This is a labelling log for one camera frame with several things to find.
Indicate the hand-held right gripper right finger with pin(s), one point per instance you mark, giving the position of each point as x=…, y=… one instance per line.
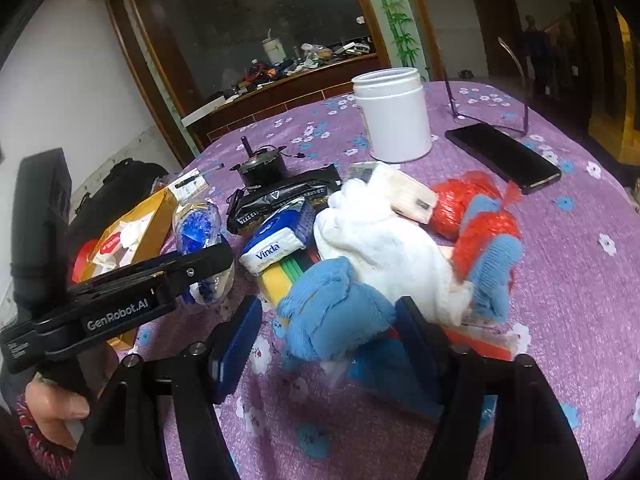
x=417, y=345

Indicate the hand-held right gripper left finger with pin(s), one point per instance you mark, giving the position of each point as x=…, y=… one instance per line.
x=235, y=350

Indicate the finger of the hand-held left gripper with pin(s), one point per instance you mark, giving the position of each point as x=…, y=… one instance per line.
x=200, y=267

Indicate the clear plastic bag blue contents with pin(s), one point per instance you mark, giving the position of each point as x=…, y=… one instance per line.
x=197, y=230

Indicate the yellow box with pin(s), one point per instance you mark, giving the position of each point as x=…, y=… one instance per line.
x=155, y=220

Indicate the white blue knit glove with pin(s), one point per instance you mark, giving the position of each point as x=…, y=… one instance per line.
x=390, y=250

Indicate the black packet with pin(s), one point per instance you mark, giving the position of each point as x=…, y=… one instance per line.
x=280, y=197

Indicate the pink tissue pack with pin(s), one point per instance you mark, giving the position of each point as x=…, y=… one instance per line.
x=407, y=187

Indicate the person's left hand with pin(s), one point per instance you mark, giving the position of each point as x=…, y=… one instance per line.
x=55, y=405

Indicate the blue packet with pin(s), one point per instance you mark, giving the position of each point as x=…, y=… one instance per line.
x=380, y=380

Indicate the orange packet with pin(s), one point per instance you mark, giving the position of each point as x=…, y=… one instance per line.
x=480, y=345

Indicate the white packet red label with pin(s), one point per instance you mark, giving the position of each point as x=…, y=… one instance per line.
x=111, y=247

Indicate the crumpled white tissue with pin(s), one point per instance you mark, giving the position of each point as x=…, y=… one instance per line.
x=134, y=230

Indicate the blue white tissue pack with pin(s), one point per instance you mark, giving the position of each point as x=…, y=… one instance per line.
x=272, y=245

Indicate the printed paper leaflet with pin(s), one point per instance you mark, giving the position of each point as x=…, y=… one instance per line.
x=190, y=187

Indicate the yellow green packet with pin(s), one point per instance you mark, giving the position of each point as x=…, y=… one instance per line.
x=280, y=282

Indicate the black bag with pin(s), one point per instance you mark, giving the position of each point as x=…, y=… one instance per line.
x=120, y=185

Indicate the black pen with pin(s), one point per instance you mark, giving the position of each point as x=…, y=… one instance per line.
x=200, y=171

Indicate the small electric motor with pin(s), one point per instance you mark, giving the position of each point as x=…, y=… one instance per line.
x=260, y=170

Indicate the large red plastic bag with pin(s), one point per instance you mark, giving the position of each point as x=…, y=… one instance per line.
x=450, y=210

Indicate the white flat box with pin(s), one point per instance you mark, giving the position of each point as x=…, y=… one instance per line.
x=205, y=110

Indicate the purple floral tablecloth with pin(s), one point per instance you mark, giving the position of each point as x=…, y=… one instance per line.
x=575, y=285

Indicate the black phone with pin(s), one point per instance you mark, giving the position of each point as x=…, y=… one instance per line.
x=500, y=155

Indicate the wooden glass cabinet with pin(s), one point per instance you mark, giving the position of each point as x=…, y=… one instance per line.
x=165, y=60

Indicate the white plastic jar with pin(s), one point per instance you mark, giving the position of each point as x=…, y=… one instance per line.
x=395, y=120

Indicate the pile of counter clutter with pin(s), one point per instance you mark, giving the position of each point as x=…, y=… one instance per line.
x=300, y=62

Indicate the white cup with straw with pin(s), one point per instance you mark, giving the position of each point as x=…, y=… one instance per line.
x=274, y=50

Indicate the eyeglasses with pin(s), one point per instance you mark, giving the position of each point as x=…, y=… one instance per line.
x=454, y=116

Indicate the wooden stair railing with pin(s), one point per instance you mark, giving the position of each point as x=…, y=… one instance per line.
x=570, y=60

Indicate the wooden door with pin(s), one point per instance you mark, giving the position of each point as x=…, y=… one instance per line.
x=492, y=25

